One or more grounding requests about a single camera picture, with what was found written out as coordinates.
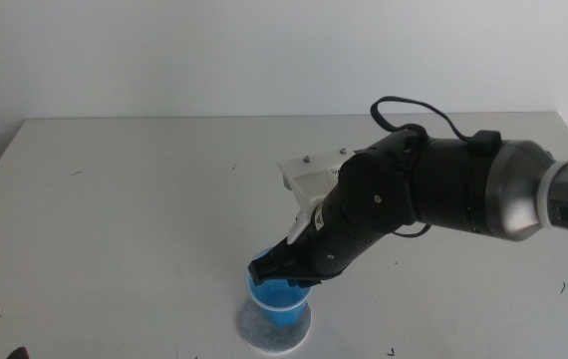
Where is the round grey cup mat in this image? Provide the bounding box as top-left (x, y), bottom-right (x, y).
top-left (235, 294), bottom-right (313, 355)

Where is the blue plastic cup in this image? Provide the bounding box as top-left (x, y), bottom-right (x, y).
top-left (244, 247), bottom-right (313, 329)

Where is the black camera cable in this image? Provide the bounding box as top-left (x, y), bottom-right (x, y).
top-left (369, 95), bottom-right (503, 157)

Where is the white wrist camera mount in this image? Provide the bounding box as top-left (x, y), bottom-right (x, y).
top-left (276, 147), bottom-right (366, 246)

